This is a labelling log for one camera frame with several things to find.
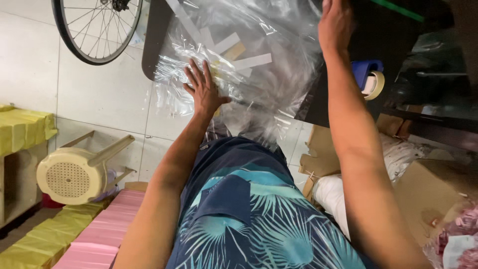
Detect person's right hand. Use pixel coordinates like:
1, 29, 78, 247
318, 0, 355, 57

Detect person's left hand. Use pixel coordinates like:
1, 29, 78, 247
183, 58, 232, 117

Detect heap of clear plastic bags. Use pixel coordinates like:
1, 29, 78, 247
153, 0, 325, 150

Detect green stick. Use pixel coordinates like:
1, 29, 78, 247
370, 0, 425, 22

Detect blue tape dispenser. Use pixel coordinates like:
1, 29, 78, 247
351, 59, 384, 91

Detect cream masking tape roll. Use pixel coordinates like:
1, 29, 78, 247
361, 70, 385, 101

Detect wide white paper strip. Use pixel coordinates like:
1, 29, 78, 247
232, 53, 273, 71

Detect tan paper strip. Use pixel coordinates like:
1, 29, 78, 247
223, 42, 246, 61

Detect short white paper strip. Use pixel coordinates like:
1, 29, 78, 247
214, 32, 241, 54

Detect dark glass cabinet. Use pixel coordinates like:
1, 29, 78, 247
384, 0, 478, 152

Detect torn brown cardboard piece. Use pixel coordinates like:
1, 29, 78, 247
298, 124, 341, 179

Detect long white paper strip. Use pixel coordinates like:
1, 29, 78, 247
165, 0, 204, 42

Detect plaid shorts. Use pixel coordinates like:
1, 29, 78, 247
202, 119, 233, 151

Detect white sack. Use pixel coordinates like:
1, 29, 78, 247
312, 132, 424, 240

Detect brown cardboard box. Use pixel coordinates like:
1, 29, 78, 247
393, 158, 478, 248

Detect navy palm print shirt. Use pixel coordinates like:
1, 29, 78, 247
166, 136, 376, 269

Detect bicycle wheel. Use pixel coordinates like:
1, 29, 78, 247
51, 0, 143, 66

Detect pink and white plastic heap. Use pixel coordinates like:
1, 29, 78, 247
423, 203, 478, 269

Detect purple plastic bag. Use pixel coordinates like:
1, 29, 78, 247
91, 169, 120, 202

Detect cream plastic stool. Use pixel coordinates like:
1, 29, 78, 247
36, 130, 137, 205

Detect row of pink paper stacks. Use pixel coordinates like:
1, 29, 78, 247
52, 189, 146, 269

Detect yellow wrapped paper bundle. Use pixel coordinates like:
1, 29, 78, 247
0, 104, 58, 158

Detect row of yellow paper stacks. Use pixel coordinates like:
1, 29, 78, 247
0, 197, 113, 269

